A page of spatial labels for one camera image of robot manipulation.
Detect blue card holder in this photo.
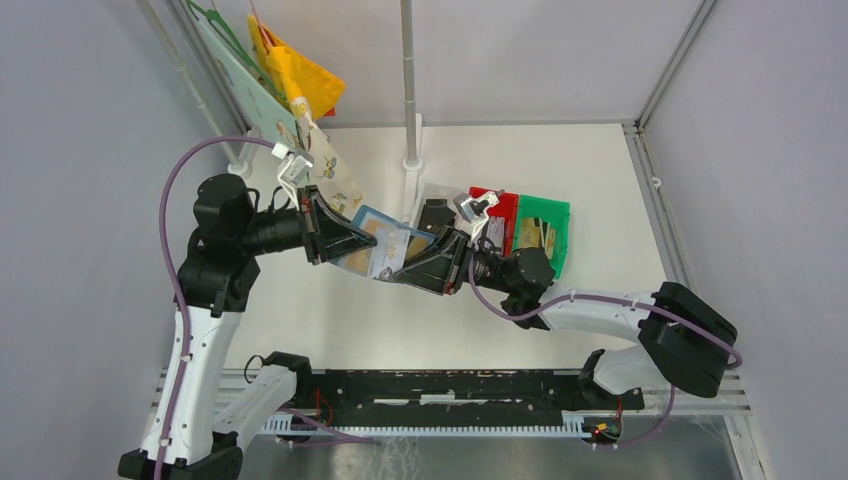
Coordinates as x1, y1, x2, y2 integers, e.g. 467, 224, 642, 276
331, 205, 440, 280

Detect white cable duct strip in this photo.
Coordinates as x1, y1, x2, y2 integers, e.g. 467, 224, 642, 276
258, 413, 590, 440

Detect metal pole with white base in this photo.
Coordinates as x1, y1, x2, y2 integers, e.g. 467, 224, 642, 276
400, 0, 424, 223

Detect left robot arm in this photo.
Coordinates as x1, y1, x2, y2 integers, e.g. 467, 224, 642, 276
118, 174, 377, 479

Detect yellow cloth bag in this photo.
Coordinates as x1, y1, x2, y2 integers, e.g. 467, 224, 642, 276
247, 14, 346, 120

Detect left white stand post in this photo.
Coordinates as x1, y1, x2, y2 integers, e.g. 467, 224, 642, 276
135, 0, 265, 179

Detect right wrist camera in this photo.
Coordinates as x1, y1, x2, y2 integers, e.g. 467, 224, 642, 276
452, 190, 504, 241

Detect gold card in holder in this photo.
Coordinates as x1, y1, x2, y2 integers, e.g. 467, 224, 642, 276
338, 206, 435, 282

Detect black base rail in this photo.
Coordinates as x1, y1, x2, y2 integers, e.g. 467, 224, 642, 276
285, 369, 645, 429

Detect red plastic bin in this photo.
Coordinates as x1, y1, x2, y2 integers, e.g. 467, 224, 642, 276
469, 187, 519, 256

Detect white magnetic stripe card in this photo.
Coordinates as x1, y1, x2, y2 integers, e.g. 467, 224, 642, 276
366, 226, 412, 282

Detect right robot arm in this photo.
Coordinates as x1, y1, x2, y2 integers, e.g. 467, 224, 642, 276
388, 228, 743, 408

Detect white cards in red bin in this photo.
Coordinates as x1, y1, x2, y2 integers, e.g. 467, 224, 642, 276
481, 216, 509, 255

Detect green plastic bin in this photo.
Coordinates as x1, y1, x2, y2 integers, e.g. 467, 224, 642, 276
512, 195, 571, 279

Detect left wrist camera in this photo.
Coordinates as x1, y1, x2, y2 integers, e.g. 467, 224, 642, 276
271, 142, 314, 208

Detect black cards in white bin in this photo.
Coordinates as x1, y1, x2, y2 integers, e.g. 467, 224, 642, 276
418, 198, 456, 233

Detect green hanger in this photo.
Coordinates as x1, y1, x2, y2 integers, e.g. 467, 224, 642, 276
185, 0, 281, 100

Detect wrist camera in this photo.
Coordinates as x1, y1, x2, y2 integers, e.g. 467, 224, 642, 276
452, 190, 504, 241
271, 142, 314, 208

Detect cream patterned cloth bag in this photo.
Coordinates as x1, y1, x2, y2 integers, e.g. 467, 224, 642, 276
291, 96, 363, 219

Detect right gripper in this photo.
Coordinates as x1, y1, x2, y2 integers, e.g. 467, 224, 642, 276
391, 226, 516, 295

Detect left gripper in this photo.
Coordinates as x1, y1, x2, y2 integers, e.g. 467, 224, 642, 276
238, 184, 377, 264

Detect white plastic bin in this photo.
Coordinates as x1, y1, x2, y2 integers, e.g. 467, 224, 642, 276
411, 181, 468, 233

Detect gold cards in green bin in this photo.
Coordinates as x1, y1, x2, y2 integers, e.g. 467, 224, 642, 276
515, 217, 558, 259

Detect light green hanging board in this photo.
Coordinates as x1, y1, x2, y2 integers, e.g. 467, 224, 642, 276
194, 17, 301, 148

